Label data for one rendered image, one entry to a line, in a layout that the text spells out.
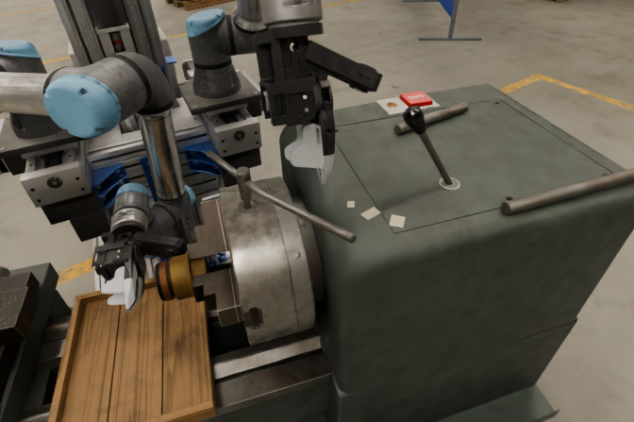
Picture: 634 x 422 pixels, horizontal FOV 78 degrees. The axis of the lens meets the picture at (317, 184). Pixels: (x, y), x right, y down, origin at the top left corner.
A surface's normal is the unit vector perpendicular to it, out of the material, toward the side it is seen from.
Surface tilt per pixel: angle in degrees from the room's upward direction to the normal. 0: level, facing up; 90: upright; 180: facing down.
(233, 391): 0
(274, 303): 72
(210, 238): 51
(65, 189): 90
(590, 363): 0
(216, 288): 9
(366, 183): 0
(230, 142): 90
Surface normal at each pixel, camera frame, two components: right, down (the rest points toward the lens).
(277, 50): 0.26, 0.29
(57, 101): -0.22, 0.59
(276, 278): 0.23, 0.04
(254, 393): -0.02, -0.79
